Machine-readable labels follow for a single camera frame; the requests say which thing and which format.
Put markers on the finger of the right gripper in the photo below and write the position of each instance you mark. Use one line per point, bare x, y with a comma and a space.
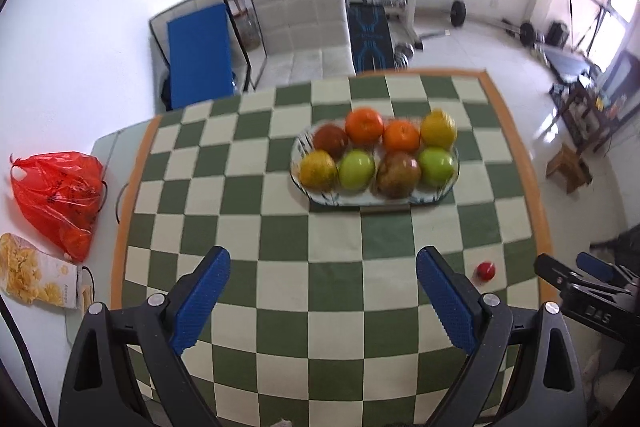
560, 276
600, 270

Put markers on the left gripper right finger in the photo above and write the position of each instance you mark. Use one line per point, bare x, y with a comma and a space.
545, 388

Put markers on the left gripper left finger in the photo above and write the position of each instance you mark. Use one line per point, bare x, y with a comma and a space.
100, 388

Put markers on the small red cherry tomato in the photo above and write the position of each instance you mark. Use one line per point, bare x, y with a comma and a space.
485, 271

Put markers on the small green apple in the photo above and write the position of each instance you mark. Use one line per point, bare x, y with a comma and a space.
438, 166

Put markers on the small yellow lemon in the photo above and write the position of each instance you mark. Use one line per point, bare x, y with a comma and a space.
438, 129

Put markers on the orange tangerine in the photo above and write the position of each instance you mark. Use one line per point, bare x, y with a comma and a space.
401, 135
364, 126

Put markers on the large yellow pear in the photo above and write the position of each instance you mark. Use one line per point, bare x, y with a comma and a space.
317, 171

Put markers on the small wooden stool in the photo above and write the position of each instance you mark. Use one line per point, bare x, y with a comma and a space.
568, 164

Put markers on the yellow snack box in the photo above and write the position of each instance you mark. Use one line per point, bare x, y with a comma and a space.
29, 275

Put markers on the dark wooden side table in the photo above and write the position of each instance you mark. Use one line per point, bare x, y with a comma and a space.
577, 108

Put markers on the dark wooden chair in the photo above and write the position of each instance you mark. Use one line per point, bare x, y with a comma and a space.
621, 91

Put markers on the red plastic bag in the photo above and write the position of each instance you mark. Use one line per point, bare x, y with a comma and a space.
60, 195

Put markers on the brown russet apple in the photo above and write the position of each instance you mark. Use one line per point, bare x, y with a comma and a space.
398, 175

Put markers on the green checkered tablecloth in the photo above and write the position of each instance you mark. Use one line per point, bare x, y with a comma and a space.
322, 321

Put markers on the orange tangerine on plate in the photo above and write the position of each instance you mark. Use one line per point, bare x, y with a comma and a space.
401, 135

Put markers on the large green apple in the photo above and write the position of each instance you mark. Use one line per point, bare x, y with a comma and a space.
356, 170

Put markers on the floor barbell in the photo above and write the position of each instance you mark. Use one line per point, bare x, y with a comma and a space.
526, 32

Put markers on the dark red round fruit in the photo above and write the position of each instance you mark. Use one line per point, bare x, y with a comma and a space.
332, 139

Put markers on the floral oval ceramic plate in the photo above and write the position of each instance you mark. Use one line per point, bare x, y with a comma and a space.
338, 196

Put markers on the black blue exercise bench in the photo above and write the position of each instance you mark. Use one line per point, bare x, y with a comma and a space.
370, 39

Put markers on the white padded chair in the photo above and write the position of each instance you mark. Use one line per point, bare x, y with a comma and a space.
304, 40

